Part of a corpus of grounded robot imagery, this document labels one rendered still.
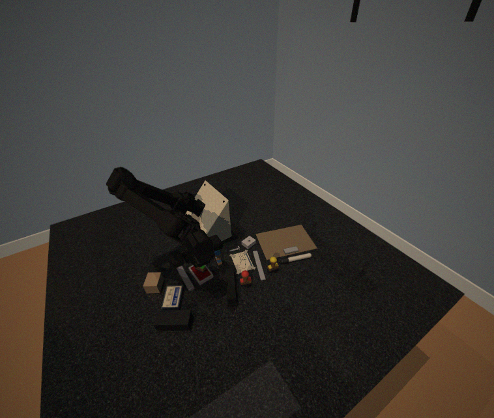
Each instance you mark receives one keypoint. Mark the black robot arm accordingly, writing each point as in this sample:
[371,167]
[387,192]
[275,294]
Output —
[124,185]

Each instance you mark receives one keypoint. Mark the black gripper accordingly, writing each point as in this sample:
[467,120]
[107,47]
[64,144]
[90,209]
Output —
[177,259]

